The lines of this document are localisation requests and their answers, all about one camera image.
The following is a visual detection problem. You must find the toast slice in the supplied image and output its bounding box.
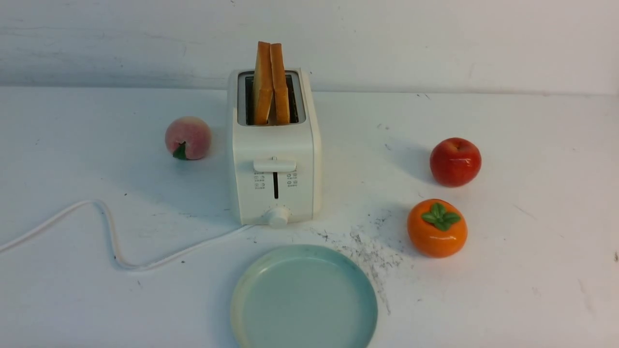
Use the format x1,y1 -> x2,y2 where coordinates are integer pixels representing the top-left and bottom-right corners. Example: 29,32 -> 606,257
252,42 -> 274,125
270,43 -> 290,125

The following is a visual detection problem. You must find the light green plate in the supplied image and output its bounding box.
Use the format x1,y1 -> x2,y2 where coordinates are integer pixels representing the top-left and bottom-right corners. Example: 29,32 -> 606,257
230,245 -> 379,348

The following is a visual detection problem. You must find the white two-slot toaster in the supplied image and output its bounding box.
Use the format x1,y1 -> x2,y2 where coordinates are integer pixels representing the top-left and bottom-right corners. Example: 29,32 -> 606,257
226,69 -> 323,228

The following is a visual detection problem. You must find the pink peach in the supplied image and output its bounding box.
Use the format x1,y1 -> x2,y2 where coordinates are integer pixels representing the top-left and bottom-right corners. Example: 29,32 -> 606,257
164,116 -> 212,160

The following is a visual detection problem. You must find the orange persimmon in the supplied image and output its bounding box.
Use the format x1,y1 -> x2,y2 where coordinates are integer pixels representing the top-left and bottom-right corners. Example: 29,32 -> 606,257
407,199 -> 468,258

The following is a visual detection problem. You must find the red apple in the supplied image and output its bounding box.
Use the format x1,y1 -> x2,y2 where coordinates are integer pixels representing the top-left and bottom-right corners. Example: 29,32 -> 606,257
429,137 -> 482,188

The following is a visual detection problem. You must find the white power cord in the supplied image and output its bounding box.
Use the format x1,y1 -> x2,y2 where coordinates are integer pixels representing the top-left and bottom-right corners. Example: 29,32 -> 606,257
0,199 -> 256,272

